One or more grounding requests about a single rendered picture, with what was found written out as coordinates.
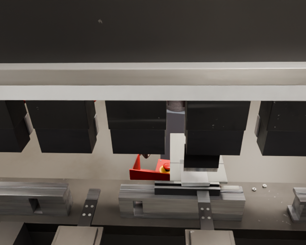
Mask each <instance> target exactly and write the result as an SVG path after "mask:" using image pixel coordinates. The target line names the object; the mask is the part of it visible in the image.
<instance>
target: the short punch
mask: <svg viewBox="0 0 306 245"><path fill-rule="evenodd" d="M219 161H220V155H187V152H186V144H184V172H217V171H218V168H219Z"/></svg>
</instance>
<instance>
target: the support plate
mask: <svg viewBox="0 0 306 245"><path fill-rule="evenodd" d="M185 143H186V137H185V136H184V133H170V162H179V163H180V159H184V144H185ZM179 163H170V181H181V173H180V164H179ZM219 163H220V164H219V168H218V171H217V172H207V177H208V182H219V184H227V183H228V181H227V177H226V173H225V168H224V164H221V163H223V160H222V156H221V155H220V161H219Z"/></svg>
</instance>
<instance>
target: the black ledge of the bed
mask: <svg viewBox="0 0 306 245"><path fill-rule="evenodd" d="M155 181H170V180H124V179H73V178H22V177H0V182H46V183H68V184H69V188H70V192H71V196H72V200H73V205H72V207H71V210H70V213H69V215H68V216H40V215H4V214H0V222H1V221H6V222H25V225H26V227H27V230H28V231H34V232H56V231H57V229H58V226H77V225H78V222H79V219H80V216H81V213H82V210H83V207H84V203H85V200H86V197H87V194H88V191H89V189H101V192H100V196H99V199H98V202H97V206H96V209H95V213H94V216H93V220H92V224H91V227H104V232H105V234H131V235H163V236H185V229H197V230H201V229H200V220H185V219H149V218H121V216H120V209H119V198H118V197H119V191H120V186H121V184H143V185H155ZM263 184H265V185H267V187H266V188H263ZM219 186H241V187H242V189H243V193H244V196H245V200H246V201H245V206H244V211H243V216H242V220H241V221H221V220H213V224H214V230H231V231H233V235H234V238H259V239H291V240H306V223H294V222H293V221H292V219H291V216H290V214H289V211H288V209H287V206H288V205H292V204H293V201H294V198H295V195H294V193H293V188H306V183H277V182H228V183H227V184H220V185H219ZM252 188H256V191H255V192H254V191H252Z"/></svg>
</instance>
